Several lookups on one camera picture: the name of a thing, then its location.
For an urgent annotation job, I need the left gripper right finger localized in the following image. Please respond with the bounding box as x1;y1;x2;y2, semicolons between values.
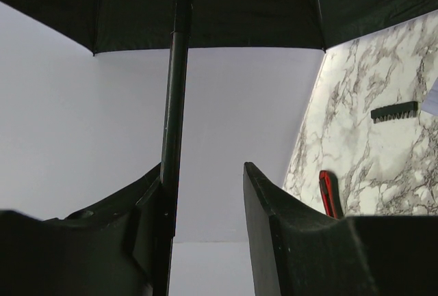
243;162;437;295

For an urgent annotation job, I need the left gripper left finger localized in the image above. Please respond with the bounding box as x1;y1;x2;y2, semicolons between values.
1;167;170;295

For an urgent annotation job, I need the purple folding umbrella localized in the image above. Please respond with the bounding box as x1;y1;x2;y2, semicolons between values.
0;0;438;296

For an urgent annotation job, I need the red black utility knife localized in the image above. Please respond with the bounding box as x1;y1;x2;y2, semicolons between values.
319;170;344;219

